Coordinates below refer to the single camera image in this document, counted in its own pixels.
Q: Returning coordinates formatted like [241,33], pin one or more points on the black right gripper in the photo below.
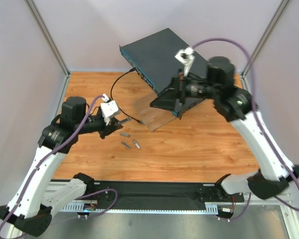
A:
[180,90]

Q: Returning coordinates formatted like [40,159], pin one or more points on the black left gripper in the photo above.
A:
[105,128]

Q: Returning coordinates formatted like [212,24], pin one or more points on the blue-faced grey network switch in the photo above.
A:
[153,57]

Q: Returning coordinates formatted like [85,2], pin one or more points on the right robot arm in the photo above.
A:
[234,104]

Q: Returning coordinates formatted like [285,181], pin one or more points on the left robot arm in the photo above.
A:
[30,211]

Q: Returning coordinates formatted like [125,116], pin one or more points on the wooden support board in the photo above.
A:
[153,118]

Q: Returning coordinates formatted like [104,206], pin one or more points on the black cloth strip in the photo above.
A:
[171,196]

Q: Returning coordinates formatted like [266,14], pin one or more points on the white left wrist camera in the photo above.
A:
[109,108]

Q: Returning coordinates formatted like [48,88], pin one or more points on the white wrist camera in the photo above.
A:
[186,58]
[109,108]

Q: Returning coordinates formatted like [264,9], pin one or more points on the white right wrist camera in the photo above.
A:
[186,58]

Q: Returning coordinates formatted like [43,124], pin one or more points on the aluminium frame post right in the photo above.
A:
[266,35]

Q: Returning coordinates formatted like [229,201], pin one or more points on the aluminium frame post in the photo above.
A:
[46,34]
[266,35]

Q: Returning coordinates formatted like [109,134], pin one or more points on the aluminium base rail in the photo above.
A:
[84,199]

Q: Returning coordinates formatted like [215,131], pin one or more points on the aluminium frame post left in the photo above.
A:
[46,34]

